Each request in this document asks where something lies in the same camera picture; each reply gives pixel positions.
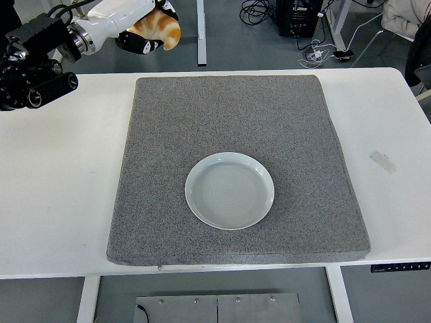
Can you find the black table control panel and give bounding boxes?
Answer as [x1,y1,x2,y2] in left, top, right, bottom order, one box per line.
[370,261,431,273]

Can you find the clear tape strip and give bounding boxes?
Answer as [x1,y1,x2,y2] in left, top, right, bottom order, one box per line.
[369,151,397,174]

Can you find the black phone on floor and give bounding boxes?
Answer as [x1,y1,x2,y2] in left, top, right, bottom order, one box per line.
[333,49,355,62]

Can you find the tangled black floor cables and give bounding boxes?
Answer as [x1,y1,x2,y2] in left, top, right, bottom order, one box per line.
[239,0,280,26]

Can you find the white background table leg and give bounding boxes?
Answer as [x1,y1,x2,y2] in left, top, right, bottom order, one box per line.
[196,0,207,67]
[325,0,353,51]

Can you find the grey round plate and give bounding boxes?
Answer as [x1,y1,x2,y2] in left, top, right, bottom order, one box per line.
[185,151,275,231]

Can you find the person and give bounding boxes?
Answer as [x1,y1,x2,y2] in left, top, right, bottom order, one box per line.
[0,0,23,34]

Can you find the grey metal chair frame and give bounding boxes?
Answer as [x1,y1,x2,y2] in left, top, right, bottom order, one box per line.
[350,28,416,68]

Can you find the black jacket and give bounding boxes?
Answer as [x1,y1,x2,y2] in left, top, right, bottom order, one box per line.
[403,23,431,88]

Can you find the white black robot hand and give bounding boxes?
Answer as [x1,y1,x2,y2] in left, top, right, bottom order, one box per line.
[79,0,179,57]

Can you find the grey speckled mat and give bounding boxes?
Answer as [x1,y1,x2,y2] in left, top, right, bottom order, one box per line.
[105,74,372,268]

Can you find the grey metal plate with screws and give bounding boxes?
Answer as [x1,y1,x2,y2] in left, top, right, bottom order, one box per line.
[134,292,301,323]

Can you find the beige padded jacket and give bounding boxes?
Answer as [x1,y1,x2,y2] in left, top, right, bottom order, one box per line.
[380,0,431,38]

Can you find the thin black cable on plate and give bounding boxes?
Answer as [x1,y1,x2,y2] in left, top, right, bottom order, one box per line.
[135,304,150,323]

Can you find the black computer tower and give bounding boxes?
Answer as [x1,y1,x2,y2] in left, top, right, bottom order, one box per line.
[275,0,326,38]

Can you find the golden croissant bread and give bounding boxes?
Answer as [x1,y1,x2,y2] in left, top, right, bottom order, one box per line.
[126,8,182,52]

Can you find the white charger with cable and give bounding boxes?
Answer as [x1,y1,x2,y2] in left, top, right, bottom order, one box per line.
[298,38,337,68]

